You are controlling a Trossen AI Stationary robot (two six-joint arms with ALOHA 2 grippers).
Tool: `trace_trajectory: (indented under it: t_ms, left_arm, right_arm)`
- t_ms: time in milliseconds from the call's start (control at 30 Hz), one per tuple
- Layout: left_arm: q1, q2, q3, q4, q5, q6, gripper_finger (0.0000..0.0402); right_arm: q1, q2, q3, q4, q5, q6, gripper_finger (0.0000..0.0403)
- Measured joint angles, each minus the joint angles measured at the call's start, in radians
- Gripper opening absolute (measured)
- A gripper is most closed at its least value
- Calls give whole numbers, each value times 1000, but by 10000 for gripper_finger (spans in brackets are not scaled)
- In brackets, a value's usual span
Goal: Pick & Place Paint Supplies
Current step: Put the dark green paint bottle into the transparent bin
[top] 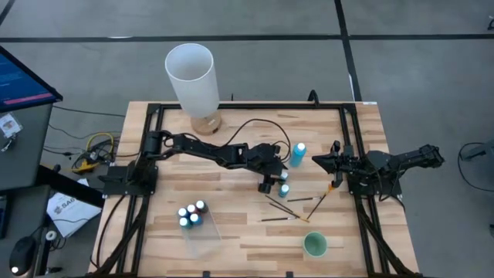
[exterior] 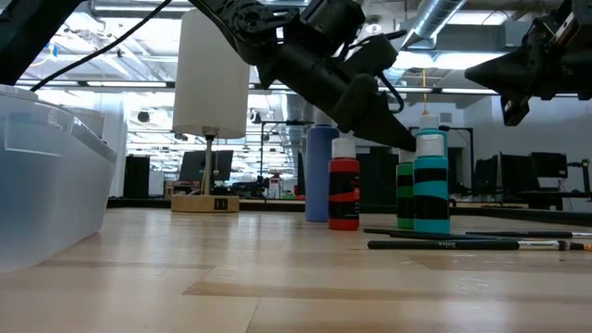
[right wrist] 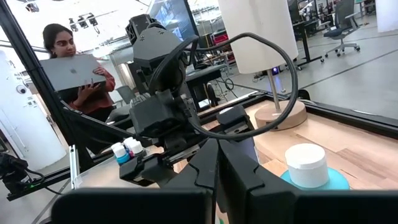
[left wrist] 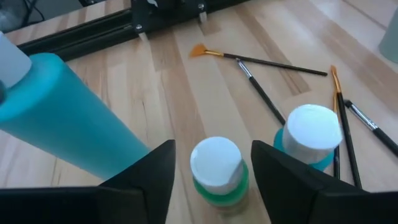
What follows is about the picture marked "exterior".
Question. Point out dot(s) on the ceiling light strip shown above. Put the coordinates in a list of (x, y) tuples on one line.
[(467, 90), (125, 84)]

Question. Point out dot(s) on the small red paint bottle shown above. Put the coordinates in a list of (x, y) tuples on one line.
[(344, 217)]

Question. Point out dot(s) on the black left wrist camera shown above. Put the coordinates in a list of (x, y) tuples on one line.
[(370, 55)]

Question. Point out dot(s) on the black cabinet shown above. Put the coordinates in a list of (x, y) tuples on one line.
[(136, 176), (377, 180)]

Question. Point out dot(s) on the large cyan paint bottle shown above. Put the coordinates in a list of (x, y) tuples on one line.
[(429, 122)]

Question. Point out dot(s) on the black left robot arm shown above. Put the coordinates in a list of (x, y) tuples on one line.
[(28, 32)]

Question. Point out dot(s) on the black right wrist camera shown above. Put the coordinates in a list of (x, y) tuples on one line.
[(566, 30)]

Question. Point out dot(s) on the black paintbrush silver ferrule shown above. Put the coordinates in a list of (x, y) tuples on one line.
[(518, 234), (444, 244), (379, 230)]

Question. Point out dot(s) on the black dome camera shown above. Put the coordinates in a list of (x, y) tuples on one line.
[(143, 116)]

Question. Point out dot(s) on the black paintbrush orange tip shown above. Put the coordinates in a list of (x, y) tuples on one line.
[(439, 236)]

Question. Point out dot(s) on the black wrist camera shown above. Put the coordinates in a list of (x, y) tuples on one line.
[(566, 30), (370, 55)]

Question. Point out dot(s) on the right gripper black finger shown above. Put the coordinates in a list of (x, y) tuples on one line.
[(504, 74)]

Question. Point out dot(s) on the white shade wooden base lamp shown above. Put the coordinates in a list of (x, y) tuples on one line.
[(210, 74)]

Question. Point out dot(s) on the clear plastic bin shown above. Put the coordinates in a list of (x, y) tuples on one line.
[(51, 185)]

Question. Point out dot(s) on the black desk monitor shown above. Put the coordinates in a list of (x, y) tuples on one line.
[(222, 164), (485, 176), (549, 165), (515, 173)]

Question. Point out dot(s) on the black pole stand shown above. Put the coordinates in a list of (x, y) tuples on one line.
[(262, 148)]

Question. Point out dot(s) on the silver ceiling duct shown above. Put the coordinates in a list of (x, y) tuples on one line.
[(432, 18)]

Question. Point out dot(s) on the large purple paint bottle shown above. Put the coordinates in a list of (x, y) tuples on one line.
[(319, 176)]

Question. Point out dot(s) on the small green paint bottle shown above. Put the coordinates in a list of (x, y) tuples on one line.
[(404, 217)]

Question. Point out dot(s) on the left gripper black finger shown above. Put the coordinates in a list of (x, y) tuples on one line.
[(379, 120)]

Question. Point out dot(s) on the black metal table frame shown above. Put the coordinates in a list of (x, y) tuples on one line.
[(277, 205)]

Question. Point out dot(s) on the small turquoise paint bottle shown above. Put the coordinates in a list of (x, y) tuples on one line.
[(431, 194)]

